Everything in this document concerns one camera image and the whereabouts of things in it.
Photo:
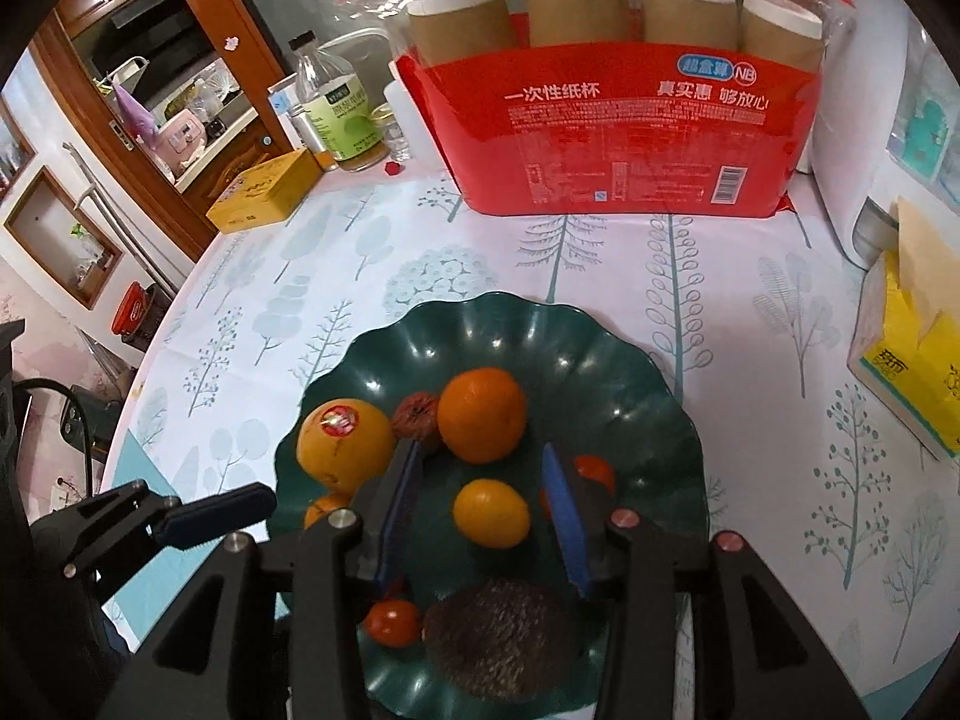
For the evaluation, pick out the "brown paper cup stack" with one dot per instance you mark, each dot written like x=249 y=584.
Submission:
x=457 y=22
x=576 y=4
x=780 y=34
x=690 y=7

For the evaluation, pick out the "purple hanging item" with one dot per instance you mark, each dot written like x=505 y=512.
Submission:
x=135 y=112

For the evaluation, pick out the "red paper cup package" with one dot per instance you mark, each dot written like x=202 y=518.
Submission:
x=600 y=157

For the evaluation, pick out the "green label glass bottle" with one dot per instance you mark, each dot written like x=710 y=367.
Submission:
x=345 y=124

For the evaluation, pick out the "pink kitchen appliance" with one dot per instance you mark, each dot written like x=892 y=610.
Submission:
x=184 y=139

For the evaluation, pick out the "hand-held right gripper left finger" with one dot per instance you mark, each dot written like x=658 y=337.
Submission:
x=397 y=510

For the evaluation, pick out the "wooden door frame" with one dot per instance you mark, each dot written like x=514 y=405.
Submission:
x=240 y=52

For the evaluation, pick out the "wooden wall niche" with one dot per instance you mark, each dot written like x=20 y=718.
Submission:
x=22 y=229
x=22 y=139

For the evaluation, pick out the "red lidded jar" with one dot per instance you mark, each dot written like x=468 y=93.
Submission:
x=133 y=307

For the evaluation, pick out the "wrinkled red date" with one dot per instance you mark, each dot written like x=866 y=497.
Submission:
x=416 y=420

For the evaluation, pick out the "red tomato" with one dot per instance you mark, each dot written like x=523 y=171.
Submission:
x=596 y=469

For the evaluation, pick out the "yellow orange with red sticker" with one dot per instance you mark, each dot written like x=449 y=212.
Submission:
x=345 y=442

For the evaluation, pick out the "cherry tomato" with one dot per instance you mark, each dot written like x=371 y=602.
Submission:
x=390 y=621

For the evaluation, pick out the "metal pole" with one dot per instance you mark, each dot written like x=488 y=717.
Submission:
x=112 y=217

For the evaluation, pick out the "small glass jar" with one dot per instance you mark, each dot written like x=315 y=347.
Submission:
x=394 y=139

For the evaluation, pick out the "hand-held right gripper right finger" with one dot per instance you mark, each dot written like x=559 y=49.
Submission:
x=566 y=525

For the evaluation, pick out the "dark avocado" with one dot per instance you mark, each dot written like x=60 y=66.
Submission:
x=495 y=645

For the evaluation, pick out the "large orange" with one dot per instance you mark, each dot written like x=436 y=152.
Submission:
x=482 y=414

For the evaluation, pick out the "white plastic storage box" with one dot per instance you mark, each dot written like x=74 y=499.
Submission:
x=847 y=165

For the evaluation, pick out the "yellow tissue box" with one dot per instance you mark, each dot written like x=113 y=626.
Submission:
x=900 y=375

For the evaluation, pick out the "white and blue carton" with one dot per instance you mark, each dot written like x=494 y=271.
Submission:
x=281 y=101

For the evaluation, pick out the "yellow tin box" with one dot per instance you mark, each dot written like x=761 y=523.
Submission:
x=255 y=195

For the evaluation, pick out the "dark green scalloped plate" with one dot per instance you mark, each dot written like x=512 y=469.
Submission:
x=480 y=337

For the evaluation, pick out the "black range hood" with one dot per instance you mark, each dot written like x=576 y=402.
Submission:
x=150 y=22

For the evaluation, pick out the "tree print tablecloth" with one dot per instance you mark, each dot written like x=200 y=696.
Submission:
x=750 y=390

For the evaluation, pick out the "small orange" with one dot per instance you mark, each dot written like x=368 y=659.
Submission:
x=491 y=514

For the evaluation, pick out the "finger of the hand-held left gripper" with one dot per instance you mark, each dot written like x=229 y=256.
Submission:
x=217 y=514
x=112 y=517

